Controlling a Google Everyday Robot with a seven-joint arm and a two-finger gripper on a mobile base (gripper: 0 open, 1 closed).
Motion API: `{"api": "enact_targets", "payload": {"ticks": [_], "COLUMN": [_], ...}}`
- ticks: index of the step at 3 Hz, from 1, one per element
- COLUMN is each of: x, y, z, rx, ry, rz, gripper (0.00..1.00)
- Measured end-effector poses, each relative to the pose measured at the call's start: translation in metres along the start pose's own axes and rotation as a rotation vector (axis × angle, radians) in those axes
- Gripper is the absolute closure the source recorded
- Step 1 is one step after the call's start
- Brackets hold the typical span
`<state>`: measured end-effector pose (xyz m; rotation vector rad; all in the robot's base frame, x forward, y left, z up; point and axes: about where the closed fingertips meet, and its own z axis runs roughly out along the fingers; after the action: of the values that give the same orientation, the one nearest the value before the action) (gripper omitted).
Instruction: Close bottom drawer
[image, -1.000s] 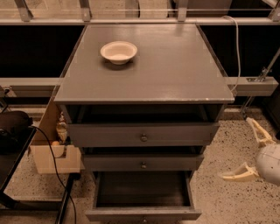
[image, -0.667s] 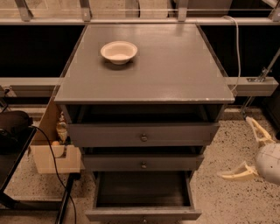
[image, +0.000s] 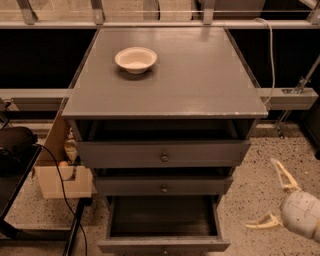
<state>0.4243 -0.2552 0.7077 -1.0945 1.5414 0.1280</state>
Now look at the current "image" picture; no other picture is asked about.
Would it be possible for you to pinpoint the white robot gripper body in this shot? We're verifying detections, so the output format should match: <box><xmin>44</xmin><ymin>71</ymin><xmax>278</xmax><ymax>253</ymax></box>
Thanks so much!
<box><xmin>280</xmin><ymin>191</ymin><xmax>320</xmax><ymax>243</ymax></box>

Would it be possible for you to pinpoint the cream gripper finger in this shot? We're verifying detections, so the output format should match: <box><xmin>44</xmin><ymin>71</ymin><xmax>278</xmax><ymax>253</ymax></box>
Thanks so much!
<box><xmin>246</xmin><ymin>211</ymin><xmax>283</xmax><ymax>230</ymax></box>
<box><xmin>270</xmin><ymin>158</ymin><xmax>301</xmax><ymax>192</ymax></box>

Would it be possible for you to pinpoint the grey bottom drawer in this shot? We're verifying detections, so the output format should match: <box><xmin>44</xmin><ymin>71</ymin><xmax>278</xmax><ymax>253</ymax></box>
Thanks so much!
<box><xmin>98</xmin><ymin>195</ymin><xmax>230</xmax><ymax>256</ymax></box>

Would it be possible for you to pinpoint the grey drawer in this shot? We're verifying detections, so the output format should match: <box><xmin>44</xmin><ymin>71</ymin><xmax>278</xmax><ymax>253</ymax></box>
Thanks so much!
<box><xmin>95</xmin><ymin>176</ymin><xmax>233</xmax><ymax>196</ymax></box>
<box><xmin>98</xmin><ymin>195</ymin><xmax>230</xmax><ymax>256</ymax></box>
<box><xmin>78</xmin><ymin>140</ymin><xmax>251</xmax><ymax>168</ymax></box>

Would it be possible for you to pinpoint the grey wooden drawer cabinet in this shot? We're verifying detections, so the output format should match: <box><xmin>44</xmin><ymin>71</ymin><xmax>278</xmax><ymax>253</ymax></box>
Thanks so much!
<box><xmin>61</xmin><ymin>26</ymin><xmax>269</xmax><ymax>201</ymax></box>

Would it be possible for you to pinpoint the grey middle drawer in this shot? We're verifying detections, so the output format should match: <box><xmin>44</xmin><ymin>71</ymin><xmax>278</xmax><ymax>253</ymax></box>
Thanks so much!
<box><xmin>95</xmin><ymin>176</ymin><xmax>233</xmax><ymax>196</ymax></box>

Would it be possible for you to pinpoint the grey top drawer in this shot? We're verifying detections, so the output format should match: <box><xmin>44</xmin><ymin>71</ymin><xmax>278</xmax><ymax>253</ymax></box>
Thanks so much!
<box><xmin>78</xmin><ymin>140</ymin><xmax>251</xmax><ymax>168</ymax></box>

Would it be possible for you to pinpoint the metal diagonal strut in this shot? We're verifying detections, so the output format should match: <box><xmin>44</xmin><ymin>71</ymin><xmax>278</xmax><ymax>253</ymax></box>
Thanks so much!
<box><xmin>275</xmin><ymin>54</ymin><xmax>320</xmax><ymax>139</ymax></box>

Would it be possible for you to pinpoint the cardboard box with items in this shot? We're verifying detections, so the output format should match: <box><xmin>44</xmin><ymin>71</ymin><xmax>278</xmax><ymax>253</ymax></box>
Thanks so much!
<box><xmin>35</xmin><ymin>114</ymin><xmax>95</xmax><ymax>199</ymax></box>

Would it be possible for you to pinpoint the white paper bowl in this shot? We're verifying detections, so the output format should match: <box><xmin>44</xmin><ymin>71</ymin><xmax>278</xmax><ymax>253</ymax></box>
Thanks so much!
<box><xmin>114</xmin><ymin>47</ymin><xmax>158</xmax><ymax>74</ymax></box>

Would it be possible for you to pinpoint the black side table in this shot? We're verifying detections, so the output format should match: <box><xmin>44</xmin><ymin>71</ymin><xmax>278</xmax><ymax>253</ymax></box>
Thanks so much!
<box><xmin>0</xmin><ymin>144</ymin><xmax>92</xmax><ymax>256</ymax></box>

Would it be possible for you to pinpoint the black bag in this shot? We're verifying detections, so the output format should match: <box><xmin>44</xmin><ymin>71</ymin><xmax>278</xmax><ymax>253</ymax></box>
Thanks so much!
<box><xmin>0</xmin><ymin>127</ymin><xmax>38</xmax><ymax>159</ymax></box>

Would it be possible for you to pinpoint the metal rail frame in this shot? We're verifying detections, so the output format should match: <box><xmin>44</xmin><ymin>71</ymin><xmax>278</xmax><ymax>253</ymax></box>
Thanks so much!
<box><xmin>0</xmin><ymin>0</ymin><xmax>319</xmax><ymax>111</ymax></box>

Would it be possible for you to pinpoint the white hanging cable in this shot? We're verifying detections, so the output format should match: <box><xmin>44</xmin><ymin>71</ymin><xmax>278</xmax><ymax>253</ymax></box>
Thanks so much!
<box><xmin>253</xmin><ymin>17</ymin><xmax>277</xmax><ymax>106</ymax></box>

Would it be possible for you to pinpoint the black cable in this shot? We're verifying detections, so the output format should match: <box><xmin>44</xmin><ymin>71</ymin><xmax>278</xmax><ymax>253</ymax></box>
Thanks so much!
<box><xmin>34</xmin><ymin>143</ymin><xmax>89</xmax><ymax>256</ymax></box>

